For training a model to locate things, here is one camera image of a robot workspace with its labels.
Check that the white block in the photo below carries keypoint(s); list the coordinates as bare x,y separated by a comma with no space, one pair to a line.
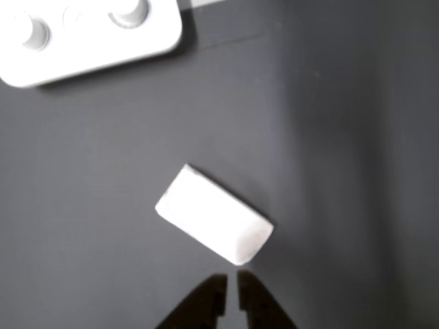
212,216

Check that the dark grey table mat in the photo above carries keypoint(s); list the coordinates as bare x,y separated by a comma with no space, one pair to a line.
103,171

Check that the white plate with round dimples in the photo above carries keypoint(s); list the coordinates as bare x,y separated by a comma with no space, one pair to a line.
85,44

